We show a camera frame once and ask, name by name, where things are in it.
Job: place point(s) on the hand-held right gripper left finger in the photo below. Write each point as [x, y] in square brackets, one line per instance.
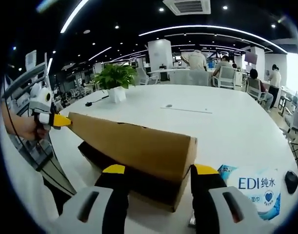
[102, 202]

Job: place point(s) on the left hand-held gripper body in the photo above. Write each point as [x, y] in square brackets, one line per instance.
[40, 100]

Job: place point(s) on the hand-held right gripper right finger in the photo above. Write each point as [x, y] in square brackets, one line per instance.
[217, 195]

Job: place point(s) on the blue wet wipes pack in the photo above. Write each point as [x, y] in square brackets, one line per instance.
[256, 185]

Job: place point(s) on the brown cardboard shoe box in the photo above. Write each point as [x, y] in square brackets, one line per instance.
[139, 146]

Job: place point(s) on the person's left hand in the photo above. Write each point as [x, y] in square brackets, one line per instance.
[36, 131]

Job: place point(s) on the metal shelving rack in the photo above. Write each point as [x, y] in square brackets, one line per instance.
[29, 70]

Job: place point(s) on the small black puck device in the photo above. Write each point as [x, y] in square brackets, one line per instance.
[88, 104]

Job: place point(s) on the person's white shirt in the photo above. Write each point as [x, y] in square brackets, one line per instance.
[24, 180]

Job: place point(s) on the potted green plant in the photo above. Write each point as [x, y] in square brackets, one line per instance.
[114, 78]

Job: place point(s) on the black computer mouse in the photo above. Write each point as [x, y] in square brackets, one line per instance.
[291, 182]

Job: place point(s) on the white linear ceiling light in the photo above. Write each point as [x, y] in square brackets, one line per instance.
[74, 15]
[212, 27]

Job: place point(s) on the white office chair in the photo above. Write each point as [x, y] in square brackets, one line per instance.
[228, 76]
[254, 89]

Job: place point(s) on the round ceiling spotlights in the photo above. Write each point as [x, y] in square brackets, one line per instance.
[161, 9]

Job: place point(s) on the ceiling air conditioner vent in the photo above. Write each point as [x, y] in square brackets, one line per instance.
[186, 6]

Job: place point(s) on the purple wall screen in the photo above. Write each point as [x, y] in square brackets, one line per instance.
[251, 57]

